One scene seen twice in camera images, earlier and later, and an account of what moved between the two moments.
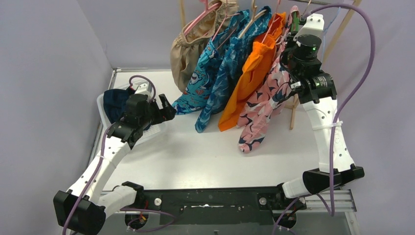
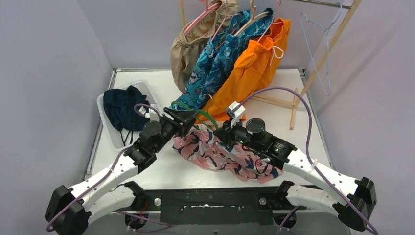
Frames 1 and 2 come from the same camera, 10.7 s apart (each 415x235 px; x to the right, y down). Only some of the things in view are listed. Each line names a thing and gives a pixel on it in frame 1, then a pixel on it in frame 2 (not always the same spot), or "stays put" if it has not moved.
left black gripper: (158, 108) → (178, 121)
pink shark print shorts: (271, 101) → (200, 145)
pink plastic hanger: (207, 9) stays put
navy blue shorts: (115, 101) stays put
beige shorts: (188, 48) stays put
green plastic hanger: (295, 25) → (198, 111)
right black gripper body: (291, 43) → (238, 133)
